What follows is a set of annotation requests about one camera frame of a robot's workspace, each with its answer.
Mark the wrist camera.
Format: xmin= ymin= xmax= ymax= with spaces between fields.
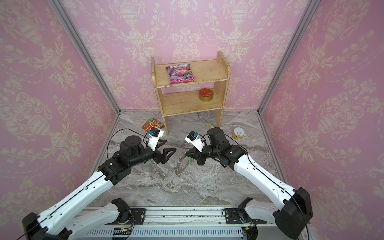
xmin=185 ymin=131 xmax=205 ymax=153
xmin=148 ymin=127 xmax=164 ymax=151

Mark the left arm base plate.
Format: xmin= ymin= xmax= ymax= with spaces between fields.
xmin=108 ymin=208 xmax=146 ymax=226

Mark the metal ring plate with keyrings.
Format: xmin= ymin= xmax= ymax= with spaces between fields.
xmin=175 ymin=153 xmax=190 ymax=176

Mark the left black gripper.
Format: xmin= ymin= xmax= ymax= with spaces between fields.
xmin=129 ymin=138 xmax=177 ymax=168

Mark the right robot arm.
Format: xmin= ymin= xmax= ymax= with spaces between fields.
xmin=185 ymin=127 xmax=314 ymax=240

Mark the purple snack bag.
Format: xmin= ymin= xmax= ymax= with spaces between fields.
xmin=166 ymin=64 xmax=195 ymax=85

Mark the round red-lid tin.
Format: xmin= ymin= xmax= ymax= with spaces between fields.
xmin=199 ymin=88 xmax=214 ymax=103

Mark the wooden two-tier shelf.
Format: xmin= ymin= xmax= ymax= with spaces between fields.
xmin=151 ymin=51 xmax=231 ymax=135

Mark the green orange soup packet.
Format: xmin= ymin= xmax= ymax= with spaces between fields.
xmin=142 ymin=118 xmax=164 ymax=132

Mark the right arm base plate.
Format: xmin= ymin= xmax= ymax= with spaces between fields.
xmin=222 ymin=208 xmax=267 ymax=226

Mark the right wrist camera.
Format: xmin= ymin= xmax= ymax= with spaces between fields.
xmin=185 ymin=131 xmax=205 ymax=153

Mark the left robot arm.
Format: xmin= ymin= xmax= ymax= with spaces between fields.
xmin=22 ymin=136 xmax=176 ymax=240

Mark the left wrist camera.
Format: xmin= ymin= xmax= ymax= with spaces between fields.
xmin=148 ymin=127 xmax=164 ymax=151

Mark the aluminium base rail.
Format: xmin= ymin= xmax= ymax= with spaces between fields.
xmin=77 ymin=206 xmax=289 ymax=240

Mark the small yellow pull-tab can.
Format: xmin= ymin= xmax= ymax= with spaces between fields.
xmin=232 ymin=127 xmax=245 ymax=140

